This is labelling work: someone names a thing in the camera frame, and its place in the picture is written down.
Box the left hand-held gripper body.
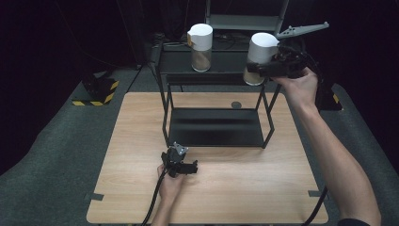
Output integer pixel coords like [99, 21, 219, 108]
[160, 141, 193, 178]

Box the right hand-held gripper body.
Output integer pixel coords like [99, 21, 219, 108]
[266, 21, 330, 79]

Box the black metal shelf rack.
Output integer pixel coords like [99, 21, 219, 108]
[155, 40, 283, 150]

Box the person's left hand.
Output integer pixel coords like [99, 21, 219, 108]
[156, 163, 186, 202]

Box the person's right hand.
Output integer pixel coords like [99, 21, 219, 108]
[272, 67, 319, 109]

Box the yellow black striped stand base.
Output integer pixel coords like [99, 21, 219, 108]
[72, 73, 120, 107]
[314, 70, 343, 111]

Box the grey tape strip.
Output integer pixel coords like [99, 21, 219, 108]
[308, 189, 328, 199]
[84, 192, 104, 202]

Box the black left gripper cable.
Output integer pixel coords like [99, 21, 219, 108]
[139, 169, 168, 226]

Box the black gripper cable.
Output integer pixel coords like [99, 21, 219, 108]
[139, 169, 168, 226]
[302, 186, 328, 226]

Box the grey metal frame shelf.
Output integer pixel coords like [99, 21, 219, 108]
[205, 0, 290, 36]

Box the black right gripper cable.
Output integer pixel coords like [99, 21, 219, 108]
[302, 186, 328, 226]

